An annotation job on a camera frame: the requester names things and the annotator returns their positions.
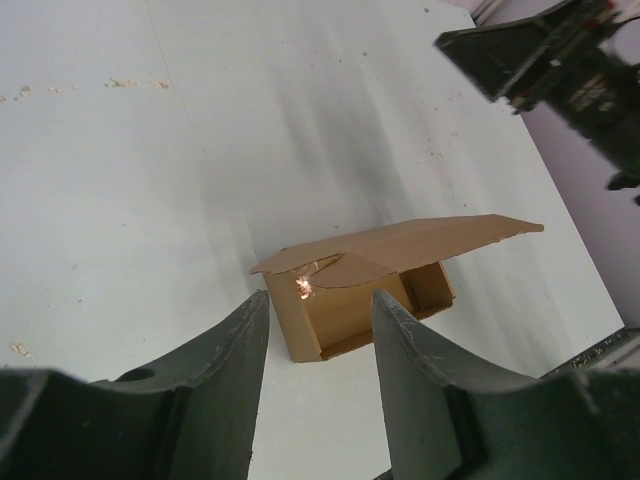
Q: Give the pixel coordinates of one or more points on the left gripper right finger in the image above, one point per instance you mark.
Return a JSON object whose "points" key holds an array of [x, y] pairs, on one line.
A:
{"points": [[450, 414]]}

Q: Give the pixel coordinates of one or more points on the brown cardboard box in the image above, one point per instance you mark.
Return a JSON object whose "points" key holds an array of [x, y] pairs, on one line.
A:
{"points": [[404, 259]]}

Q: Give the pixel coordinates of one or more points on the small brown paper scrap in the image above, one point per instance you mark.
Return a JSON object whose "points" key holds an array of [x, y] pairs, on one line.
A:
{"points": [[303, 284]]}

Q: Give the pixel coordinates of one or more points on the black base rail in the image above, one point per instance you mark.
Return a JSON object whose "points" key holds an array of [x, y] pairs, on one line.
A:
{"points": [[618, 351]]}

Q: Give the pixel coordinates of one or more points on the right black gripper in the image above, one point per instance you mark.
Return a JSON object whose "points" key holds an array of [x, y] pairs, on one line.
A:
{"points": [[556, 57]]}

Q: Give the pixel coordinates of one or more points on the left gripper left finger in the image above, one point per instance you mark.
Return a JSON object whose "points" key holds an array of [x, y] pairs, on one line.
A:
{"points": [[189, 414]]}

